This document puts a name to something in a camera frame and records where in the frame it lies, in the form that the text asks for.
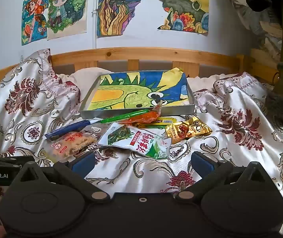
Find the clear cracker packet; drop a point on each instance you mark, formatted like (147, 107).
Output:
(94, 130)

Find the colourful drawing sheet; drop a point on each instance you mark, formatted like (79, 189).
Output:
(131, 91)

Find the metal tray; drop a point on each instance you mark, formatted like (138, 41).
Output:
(94, 114)

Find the purple seaweed wall drawing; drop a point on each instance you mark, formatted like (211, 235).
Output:
(116, 12)

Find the floral satin quilt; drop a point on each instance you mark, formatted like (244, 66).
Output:
(32, 99)

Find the green sausage stick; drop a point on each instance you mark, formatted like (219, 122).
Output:
(129, 115)

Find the gold meat snack packet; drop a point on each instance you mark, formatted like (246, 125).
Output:
(188, 130)

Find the yellow snack packet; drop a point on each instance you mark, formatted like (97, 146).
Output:
(166, 121)

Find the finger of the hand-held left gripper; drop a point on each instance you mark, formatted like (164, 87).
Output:
(7, 160)

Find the blue snack packet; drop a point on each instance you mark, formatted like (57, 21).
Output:
(67, 130)

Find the green vegetable snack packet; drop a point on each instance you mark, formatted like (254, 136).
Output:
(131, 138)

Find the orange snack packet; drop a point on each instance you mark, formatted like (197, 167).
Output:
(146, 116)

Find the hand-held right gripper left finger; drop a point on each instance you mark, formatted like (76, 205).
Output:
(82, 164)

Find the red-print rice cracker packet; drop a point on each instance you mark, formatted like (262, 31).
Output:
(67, 146)

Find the orange-haired figure wall drawing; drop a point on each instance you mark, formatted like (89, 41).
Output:
(33, 12)

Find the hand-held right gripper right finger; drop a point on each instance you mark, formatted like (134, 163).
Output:
(209, 164)

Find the white wall pipe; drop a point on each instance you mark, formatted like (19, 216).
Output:
(96, 29)

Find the blond figure wall drawing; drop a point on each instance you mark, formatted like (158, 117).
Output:
(62, 5)

